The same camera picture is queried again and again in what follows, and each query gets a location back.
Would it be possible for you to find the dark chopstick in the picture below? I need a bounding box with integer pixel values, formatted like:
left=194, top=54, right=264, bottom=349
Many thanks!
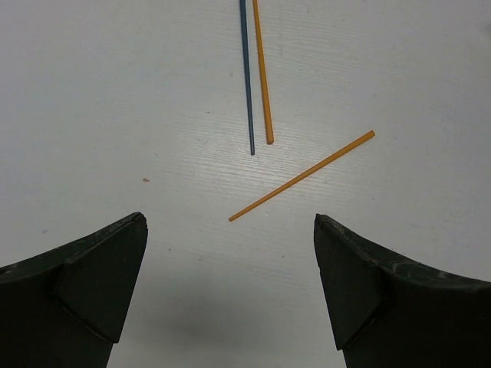
left=239, top=0, right=255, bottom=156

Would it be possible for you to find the orange chopstick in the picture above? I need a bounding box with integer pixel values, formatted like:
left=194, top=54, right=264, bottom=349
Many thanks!
left=252, top=0, right=275, bottom=145

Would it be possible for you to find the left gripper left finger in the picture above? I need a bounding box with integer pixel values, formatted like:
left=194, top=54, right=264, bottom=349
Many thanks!
left=1, top=212, right=147, bottom=367

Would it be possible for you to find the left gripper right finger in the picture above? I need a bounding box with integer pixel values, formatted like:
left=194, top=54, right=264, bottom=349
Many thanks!
left=314, top=215, right=490, bottom=367

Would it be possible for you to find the orange chopstick diagonal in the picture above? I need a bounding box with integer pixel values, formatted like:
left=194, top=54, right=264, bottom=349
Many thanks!
left=229, top=130, right=376, bottom=222

